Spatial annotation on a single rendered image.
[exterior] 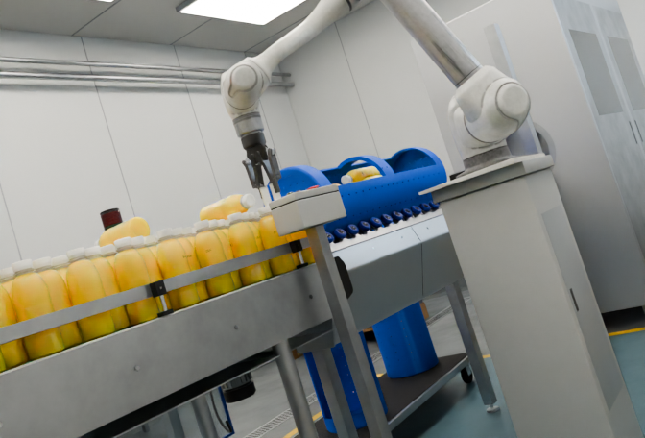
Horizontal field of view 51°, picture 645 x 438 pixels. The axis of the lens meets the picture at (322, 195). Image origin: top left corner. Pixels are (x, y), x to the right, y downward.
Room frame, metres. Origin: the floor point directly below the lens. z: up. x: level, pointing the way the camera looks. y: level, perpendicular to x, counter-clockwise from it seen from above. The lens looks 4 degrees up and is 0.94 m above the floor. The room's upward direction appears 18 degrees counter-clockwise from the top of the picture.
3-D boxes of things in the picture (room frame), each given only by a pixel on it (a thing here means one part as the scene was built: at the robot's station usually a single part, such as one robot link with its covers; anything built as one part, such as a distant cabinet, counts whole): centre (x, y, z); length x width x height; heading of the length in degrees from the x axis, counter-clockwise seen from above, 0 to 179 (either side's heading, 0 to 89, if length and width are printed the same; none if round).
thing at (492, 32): (3.24, -1.02, 0.85); 0.06 x 0.06 x 1.70; 52
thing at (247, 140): (2.11, 0.15, 1.29); 0.08 x 0.07 x 0.09; 52
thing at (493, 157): (2.28, -0.57, 1.04); 0.22 x 0.18 x 0.06; 145
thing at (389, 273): (3.09, -0.49, 0.79); 2.17 x 0.29 x 0.34; 142
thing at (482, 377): (3.13, -0.44, 0.31); 0.06 x 0.06 x 0.63; 52
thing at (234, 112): (2.10, 0.15, 1.47); 0.13 x 0.11 x 0.16; 11
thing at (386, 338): (3.76, -0.18, 0.59); 0.28 x 0.28 x 0.88
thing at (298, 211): (1.92, 0.05, 1.05); 0.20 x 0.10 x 0.10; 142
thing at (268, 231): (1.97, 0.17, 0.99); 0.07 x 0.07 x 0.19
